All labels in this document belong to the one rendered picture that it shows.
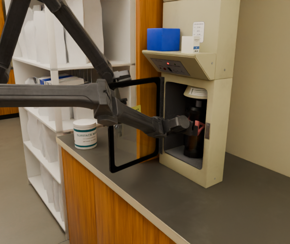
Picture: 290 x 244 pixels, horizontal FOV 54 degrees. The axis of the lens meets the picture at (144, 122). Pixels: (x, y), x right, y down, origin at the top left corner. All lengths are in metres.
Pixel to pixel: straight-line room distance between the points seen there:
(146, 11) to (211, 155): 0.69
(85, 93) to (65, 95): 0.05
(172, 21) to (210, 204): 0.78
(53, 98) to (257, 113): 1.08
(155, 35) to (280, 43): 0.59
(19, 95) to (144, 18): 0.76
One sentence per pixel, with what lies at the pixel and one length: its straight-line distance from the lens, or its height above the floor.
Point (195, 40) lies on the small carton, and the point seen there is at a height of 1.56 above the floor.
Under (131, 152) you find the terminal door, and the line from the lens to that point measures 1.30.
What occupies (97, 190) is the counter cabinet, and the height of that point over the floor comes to 0.78.
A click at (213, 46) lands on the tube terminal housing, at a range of 1.12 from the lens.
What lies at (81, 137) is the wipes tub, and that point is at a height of 1.02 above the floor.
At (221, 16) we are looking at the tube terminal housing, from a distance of 1.12.
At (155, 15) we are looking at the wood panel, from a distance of 1.38.
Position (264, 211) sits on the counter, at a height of 0.94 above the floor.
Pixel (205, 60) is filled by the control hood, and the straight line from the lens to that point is 1.07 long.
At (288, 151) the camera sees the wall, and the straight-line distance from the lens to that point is 1.51.
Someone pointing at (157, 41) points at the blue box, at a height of 1.55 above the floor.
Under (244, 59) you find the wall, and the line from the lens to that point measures 1.57.
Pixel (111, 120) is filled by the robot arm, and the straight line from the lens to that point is 0.84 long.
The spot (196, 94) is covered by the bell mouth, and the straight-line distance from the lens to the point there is 1.23.
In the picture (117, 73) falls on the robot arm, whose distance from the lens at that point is 1.27.
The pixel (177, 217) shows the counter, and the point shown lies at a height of 0.94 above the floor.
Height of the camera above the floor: 1.58
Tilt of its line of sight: 17 degrees down
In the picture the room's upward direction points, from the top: straight up
